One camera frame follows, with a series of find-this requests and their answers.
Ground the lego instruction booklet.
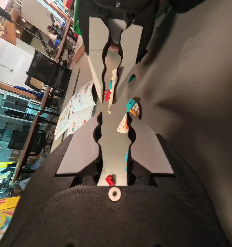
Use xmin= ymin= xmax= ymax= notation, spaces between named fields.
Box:
xmin=54 ymin=81 xmax=97 ymax=141

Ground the red lego brick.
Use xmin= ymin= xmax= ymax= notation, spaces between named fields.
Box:
xmin=105 ymin=174 xmax=117 ymax=186

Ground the yellow lego box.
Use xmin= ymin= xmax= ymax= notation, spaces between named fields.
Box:
xmin=0 ymin=196 xmax=21 ymax=246

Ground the black mesh chair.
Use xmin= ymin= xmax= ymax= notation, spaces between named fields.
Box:
xmin=7 ymin=129 xmax=47 ymax=156
xmin=24 ymin=49 xmax=72 ymax=97

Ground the white lego plate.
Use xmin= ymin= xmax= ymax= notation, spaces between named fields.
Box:
xmin=108 ymin=68 xmax=118 ymax=114

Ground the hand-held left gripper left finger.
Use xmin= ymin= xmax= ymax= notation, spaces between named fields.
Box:
xmin=56 ymin=112 xmax=103 ymax=177

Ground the yellow sign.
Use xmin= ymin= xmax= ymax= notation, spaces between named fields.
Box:
xmin=0 ymin=162 xmax=15 ymax=170

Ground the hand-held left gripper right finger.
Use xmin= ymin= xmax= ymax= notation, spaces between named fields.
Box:
xmin=126 ymin=112 xmax=175 ymax=176

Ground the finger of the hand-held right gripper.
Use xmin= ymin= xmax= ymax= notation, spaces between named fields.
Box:
xmin=88 ymin=16 xmax=111 ymax=103
xmin=112 ymin=25 xmax=144 ymax=105

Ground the round white orange lego assembly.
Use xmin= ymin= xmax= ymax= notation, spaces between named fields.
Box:
xmin=116 ymin=102 xmax=142 ymax=134

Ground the brown wooden rail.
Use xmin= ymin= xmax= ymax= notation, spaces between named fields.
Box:
xmin=12 ymin=85 xmax=52 ymax=184

